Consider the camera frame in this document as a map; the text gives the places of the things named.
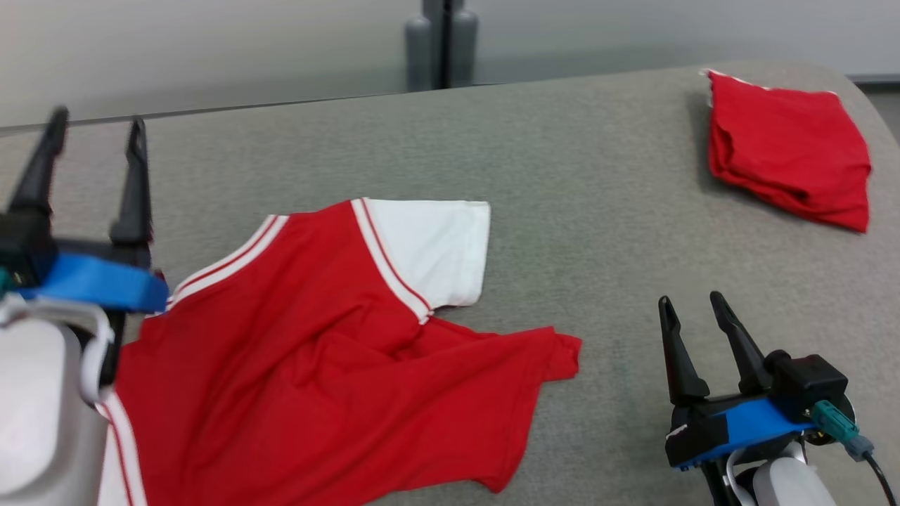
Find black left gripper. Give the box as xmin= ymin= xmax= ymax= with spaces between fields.
xmin=8 ymin=107 xmax=154 ymax=275

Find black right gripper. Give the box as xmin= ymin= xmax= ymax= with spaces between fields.
xmin=658 ymin=291 xmax=774 ymax=470

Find red shorts with white stripe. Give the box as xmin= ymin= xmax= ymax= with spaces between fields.
xmin=703 ymin=68 xmax=873 ymax=233

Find red and white t-shirt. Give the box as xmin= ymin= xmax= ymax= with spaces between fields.
xmin=95 ymin=198 xmax=583 ymax=506

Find black right cable green plug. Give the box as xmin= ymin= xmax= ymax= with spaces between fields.
xmin=810 ymin=399 xmax=900 ymax=506

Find grey wall base rail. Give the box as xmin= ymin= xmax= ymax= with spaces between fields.
xmin=0 ymin=90 xmax=423 ymax=134

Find grey cylindrical post foot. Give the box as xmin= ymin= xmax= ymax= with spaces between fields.
xmin=404 ymin=15 xmax=435 ymax=93
xmin=450 ymin=8 xmax=479 ymax=89

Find grey partition post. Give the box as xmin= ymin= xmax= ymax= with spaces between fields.
xmin=420 ymin=0 xmax=468 ymax=91

